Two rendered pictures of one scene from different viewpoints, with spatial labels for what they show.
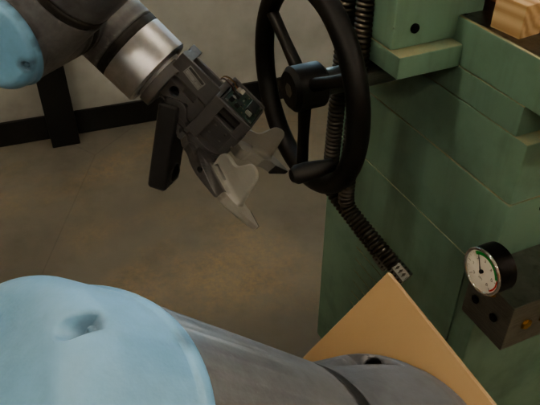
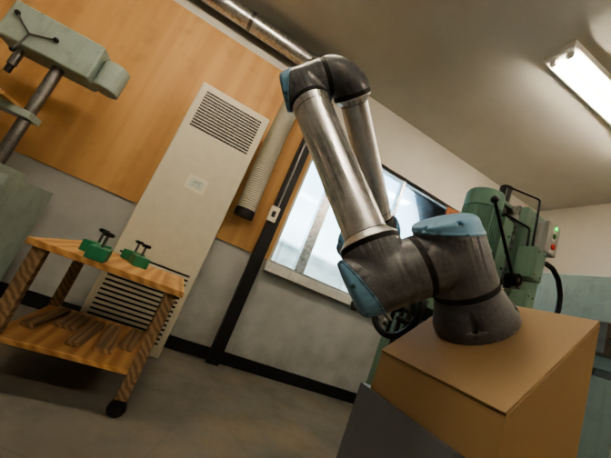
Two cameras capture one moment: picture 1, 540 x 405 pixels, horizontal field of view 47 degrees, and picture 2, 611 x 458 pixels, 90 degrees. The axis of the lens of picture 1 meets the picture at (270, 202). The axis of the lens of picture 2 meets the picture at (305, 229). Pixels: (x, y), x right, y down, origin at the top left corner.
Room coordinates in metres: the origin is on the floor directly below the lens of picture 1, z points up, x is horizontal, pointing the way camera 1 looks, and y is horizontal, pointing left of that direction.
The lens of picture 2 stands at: (-0.56, 0.39, 0.69)
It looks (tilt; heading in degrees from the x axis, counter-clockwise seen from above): 12 degrees up; 2
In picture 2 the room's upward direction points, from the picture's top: 22 degrees clockwise
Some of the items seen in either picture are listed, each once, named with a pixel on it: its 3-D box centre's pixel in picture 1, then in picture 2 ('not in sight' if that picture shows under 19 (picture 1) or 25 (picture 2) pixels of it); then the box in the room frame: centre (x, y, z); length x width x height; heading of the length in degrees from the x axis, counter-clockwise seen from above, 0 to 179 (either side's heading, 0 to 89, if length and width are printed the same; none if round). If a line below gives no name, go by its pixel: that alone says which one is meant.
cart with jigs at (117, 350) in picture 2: not in sight; (105, 303); (0.96, 1.17, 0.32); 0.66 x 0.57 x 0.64; 20
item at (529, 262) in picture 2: not in sight; (529, 263); (0.83, -0.61, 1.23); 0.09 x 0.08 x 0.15; 115
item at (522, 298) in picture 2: not in sight; (517, 303); (0.81, -0.59, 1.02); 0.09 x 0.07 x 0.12; 25
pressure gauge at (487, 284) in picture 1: (491, 272); not in sight; (0.55, -0.27, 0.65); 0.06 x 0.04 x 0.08; 25
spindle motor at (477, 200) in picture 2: not in sight; (478, 222); (0.87, -0.36, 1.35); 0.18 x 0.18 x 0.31
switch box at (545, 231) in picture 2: not in sight; (545, 239); (0.88, -0.71, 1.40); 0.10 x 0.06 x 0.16; 115
